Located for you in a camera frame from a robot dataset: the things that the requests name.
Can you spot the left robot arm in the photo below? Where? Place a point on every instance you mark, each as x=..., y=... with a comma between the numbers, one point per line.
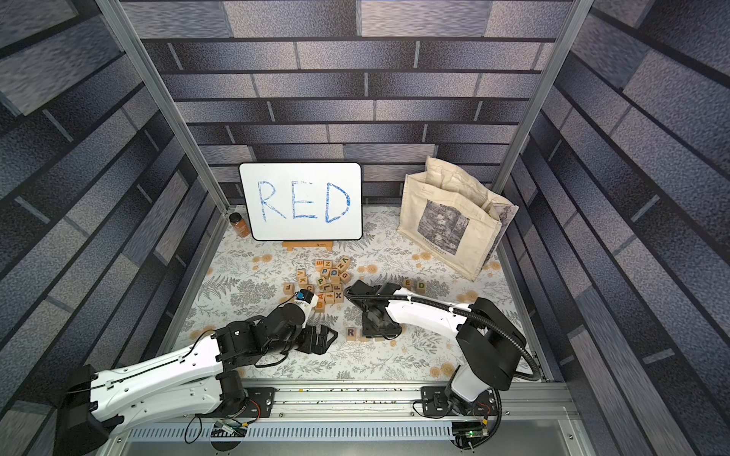
x=202, y=379

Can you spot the white dry-erase board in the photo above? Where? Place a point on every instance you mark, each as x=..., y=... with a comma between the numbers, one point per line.
x=303, y=201

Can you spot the circuit board left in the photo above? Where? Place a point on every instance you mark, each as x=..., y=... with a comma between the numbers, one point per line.
x=229, y=429

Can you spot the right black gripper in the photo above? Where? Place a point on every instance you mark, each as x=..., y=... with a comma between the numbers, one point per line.
x=372, y=311

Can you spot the amber spice jar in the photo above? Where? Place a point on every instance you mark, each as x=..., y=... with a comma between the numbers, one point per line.
x=239, y=224

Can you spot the beige canvas tote bag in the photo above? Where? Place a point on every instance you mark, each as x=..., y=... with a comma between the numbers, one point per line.
x=453, y=216

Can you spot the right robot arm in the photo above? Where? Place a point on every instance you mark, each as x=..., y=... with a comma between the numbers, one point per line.
x=494, y=351

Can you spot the green circuit board right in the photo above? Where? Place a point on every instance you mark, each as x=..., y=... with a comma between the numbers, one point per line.
x=469, y=435

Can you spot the floral patterned table mat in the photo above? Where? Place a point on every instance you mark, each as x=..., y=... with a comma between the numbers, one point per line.
x=247, y=278

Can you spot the wooden board stand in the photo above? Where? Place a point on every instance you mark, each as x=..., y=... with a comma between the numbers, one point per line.
x=291, y=245

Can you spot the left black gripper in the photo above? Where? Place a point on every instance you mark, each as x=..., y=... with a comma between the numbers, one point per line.
x=313, y=346

